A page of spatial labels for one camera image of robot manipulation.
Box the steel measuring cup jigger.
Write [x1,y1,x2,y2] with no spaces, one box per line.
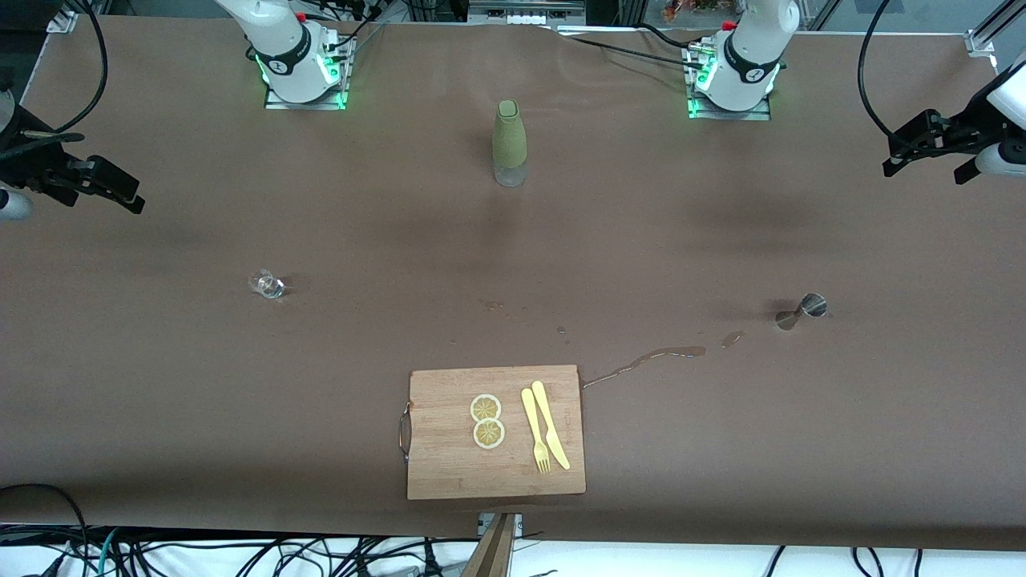
[775,293,828,332]

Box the brown table cover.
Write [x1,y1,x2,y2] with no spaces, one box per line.
[0,14,1026,552]

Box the long liquid spill puddle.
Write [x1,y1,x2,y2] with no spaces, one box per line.
[582,345,708,390]

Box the green sleeved glass bottle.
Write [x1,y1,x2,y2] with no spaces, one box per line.
[491,99,528,188]

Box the wooden cutting board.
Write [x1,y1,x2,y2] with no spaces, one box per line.
[399,365,587,501]

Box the grey metal device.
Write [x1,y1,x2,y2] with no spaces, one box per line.
[469,0,586,26]

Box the yellow plastic knife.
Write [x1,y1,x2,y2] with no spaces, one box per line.
[531,380,572,471]

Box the yellow plastic fork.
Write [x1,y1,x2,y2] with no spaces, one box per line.
[521,388,552,474]

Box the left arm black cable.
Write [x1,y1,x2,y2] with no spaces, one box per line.
[858,0,904,149]

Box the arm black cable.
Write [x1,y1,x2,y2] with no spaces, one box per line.
[858,0,904,149]
[55,0,110,135]

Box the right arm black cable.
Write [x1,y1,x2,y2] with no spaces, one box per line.
[55,0,110,135]

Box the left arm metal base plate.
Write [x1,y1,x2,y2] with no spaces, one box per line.
[685,40,773,121]

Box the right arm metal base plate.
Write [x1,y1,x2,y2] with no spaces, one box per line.
[265,32,350,111]

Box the black cable on table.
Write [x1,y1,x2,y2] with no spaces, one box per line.
[553,22,706,73]

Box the teal cable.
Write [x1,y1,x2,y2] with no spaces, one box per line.
[95,529,121,577]

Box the wooden post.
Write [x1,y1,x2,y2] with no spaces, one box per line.
[461,513,518,577]

